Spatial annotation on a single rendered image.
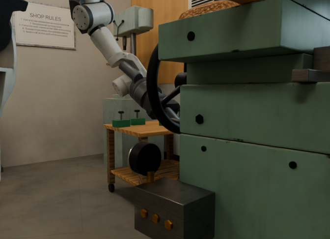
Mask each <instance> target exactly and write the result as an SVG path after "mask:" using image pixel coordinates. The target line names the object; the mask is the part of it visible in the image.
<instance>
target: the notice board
mask: <svg viewBox="0 0 330 239"><path fill-rule="evenodd" d="M25 1H27V2H28V6H27V9H26V11H25V12H22V11H14V12H13V13H12V21H13V29H14V37H15V42H16V45H24V46H35V47H47V48H58V49H70V50H76V29H75V23H74V21H73V20H72V19H71V12H70V8H69V7H63V6H58V5H52V4H46V3H40V2H34V1H29V0H25Z"/></svg>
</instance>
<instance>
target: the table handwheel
mask: <svg viewBox="0 0 330 239"><path fill-rule="evenodd" d="M160 62H161V60H159V59H158V44H157V45H156V47H155V48H154V50H153V52H152V55H151V57H150V60H149V63H148V68H147V74H146V89H147V96H148V100H149V103H150V106H151V109H152V111H153V113H154V115H155V117H156V118H157V120H158V121H159V122H160V124H161V125H162V126H163V127H165V128H166V129H167V130H169V131H171V132H173V133H176V134H181V132H180V124H178V123H176V122H174V121H173V120H172V119H171V118H170V117H169V116H168V115H167V114H166V112H165V111H164V109H163V106H164V105H166V104H167V103H168V102H169V101H170V100H171V99H172V98H174V97H175V96H176V95H178V94H179V93H180V86H181V85H187V63H184V72H180V73H178V74H177V75H176V77H175V81H174V85H175V89H174V90H173V91H172V92H171V93H170V94H168V95H167V96H166V97H165V98H163V99H162V100H161V101H160V98H159V93H158V71H159V66H160Z"/></svg>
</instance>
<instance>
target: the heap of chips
mask: <svg viewBox="0 0 330 239"><path fill-rule="evenodd" d="M237 5H240V4H238V3H236V2H233V1H229V0H217V1H212V2H208V3H205V4H201V5H198V6H195V7H193V8H191V9H189V10H187V11H185V12H184V13H182V14H181V15H180V17H179V19H183V18H188V17H191V16H195V15H200V14H204V13H208V12H212V11H216V10H220V9H225V8H229V7H233V6H237Z"/></svg>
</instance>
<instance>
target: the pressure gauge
mask: <svg viewBox="0 0 330 239"><path fill-rule="evenodd" d="M161 159H162V156H161V151H160V149H159V148H158V146H157V145H155V144H151V143H147V142H144V141H141V142H137V143H136V144H134V145H133V146H132V147H131V149H130V151H129V154H128V166H129V168H130V170H131V171H132V172H134V173H136V174H140V175H143V176H146V182H154V181H155V172H156V171H157V170H158V168H159V166H160V164H161Z"/></svg>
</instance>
